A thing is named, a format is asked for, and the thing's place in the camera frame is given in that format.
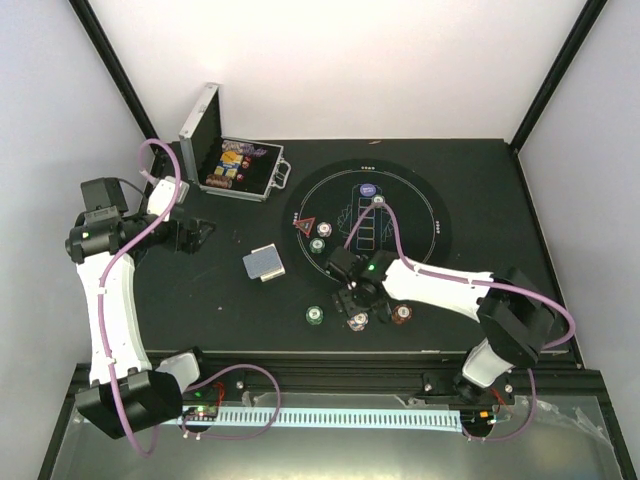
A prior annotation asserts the blue white chip stack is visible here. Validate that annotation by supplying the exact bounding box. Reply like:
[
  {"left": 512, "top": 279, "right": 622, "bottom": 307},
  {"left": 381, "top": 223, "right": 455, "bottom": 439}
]
[{"left": 347, "top": 312, "right": 369, "bottom": 332}]

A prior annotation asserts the green poker chip stack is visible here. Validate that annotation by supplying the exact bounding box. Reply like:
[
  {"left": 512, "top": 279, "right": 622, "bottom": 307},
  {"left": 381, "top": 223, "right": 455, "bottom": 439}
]
[{"left": 305, "top": 306, "right": 324, "bottom": 326}]

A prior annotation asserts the red triangular all-in marker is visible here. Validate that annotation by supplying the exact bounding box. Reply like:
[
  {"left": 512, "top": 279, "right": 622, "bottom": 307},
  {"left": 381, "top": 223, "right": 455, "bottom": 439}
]
[{"left": 293, "top": 217, "right": 316, "bottom": 238}]

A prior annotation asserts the purple small blind button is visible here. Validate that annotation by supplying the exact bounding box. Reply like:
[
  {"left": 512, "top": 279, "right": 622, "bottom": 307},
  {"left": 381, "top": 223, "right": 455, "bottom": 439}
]
[{"left": 359, "top": 183, "right": 377, "bottom": 198}]

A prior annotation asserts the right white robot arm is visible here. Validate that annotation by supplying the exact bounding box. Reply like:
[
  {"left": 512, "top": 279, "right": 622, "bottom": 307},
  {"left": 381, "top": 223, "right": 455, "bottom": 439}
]
[{"left": 325, "top": 246, "right": 555, "bottom": 404}]

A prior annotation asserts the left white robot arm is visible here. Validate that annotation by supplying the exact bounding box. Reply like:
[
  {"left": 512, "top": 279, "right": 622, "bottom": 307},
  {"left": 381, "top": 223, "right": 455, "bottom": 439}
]
[{"left": 65, "top": 176, "right": 215, "bottom": 439}]

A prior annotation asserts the brown poker chip stack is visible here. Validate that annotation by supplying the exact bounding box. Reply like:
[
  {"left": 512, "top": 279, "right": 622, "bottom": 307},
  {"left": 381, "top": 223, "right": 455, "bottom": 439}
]
[{"left": 392, "top": 304, "right": 412, "bottom": 325}]

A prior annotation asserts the orange black chip roll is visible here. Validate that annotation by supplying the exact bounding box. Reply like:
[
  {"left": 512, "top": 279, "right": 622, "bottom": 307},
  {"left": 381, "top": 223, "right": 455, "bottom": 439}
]
[{"left": 207, "top": 176, "right": 233, "bottom": 189}]

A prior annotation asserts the blue backed card deck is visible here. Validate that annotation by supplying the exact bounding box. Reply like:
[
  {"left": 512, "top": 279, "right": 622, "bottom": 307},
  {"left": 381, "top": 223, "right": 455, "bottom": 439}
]
[{"left": 243, "top": 243, "right": 286, "bottom": 282}]

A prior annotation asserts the open aluminium poker case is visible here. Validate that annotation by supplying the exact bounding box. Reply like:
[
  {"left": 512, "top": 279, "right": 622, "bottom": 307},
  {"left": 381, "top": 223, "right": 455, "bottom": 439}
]
[{"left": 179, "top": 82, "right": 291, "bottom": 202}]

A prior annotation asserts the round black poker mat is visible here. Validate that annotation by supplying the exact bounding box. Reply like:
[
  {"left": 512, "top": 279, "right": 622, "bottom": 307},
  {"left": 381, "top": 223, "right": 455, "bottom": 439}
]
[{"left": 282, "top": 159, "right": 452, "bottom": 295}]

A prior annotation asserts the yellow big blind button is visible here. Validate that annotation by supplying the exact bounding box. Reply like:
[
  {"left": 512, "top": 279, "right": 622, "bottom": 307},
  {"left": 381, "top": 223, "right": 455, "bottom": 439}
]
[{"left": 220, "top": 151, "right": 243, "bottom": 168}]

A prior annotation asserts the purple chip roll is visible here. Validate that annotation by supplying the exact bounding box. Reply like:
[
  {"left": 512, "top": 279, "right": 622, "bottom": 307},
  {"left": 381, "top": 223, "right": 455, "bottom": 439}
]
[{"left": 222, "top": 139, "right": 255, "bottom": 155}]

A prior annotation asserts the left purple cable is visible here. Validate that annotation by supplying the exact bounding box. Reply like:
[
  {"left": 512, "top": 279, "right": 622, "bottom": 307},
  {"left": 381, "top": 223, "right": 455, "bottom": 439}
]
[{"left": 99, "top": 138, "right": 189, "bottom": 459}]

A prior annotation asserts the purple cable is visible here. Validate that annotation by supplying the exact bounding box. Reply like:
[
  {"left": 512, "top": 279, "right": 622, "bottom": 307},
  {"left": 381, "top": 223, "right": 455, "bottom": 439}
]
[
  {"left": 342, "top": 199, "right": 576, "bottom": 444},
  {"left": 99, "top": 138, "right": 189, "bottom": 459}
]

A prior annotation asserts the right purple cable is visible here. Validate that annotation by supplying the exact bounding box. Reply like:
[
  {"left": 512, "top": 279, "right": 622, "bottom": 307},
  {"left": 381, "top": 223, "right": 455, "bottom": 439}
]
[{"left": 342, "top": 199, "right": 576, "bottom": 444}]

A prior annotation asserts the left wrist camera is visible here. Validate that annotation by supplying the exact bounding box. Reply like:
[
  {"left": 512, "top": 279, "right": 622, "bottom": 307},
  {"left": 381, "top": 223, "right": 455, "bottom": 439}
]
[{"left": 80, "top": 177, "right": 128, "bottom": 213}]

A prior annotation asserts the white slotted cable duct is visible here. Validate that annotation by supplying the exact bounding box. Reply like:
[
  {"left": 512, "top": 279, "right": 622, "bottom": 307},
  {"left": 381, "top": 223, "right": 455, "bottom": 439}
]
[{"left": 173, "top": 406, "right": 462, "bottom": 433}]

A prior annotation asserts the black aluminium rail base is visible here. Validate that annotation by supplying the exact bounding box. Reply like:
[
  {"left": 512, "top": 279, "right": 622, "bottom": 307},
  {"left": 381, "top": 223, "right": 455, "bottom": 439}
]
[{"left": 74, "top": 349, "right": 606, "bottom": 406}]

